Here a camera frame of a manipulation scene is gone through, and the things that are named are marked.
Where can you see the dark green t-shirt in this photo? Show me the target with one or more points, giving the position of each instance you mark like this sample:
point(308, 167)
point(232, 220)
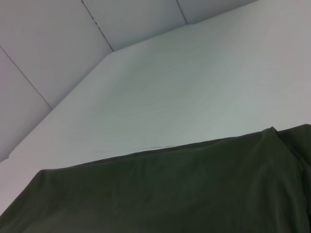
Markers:
point(170, 189)

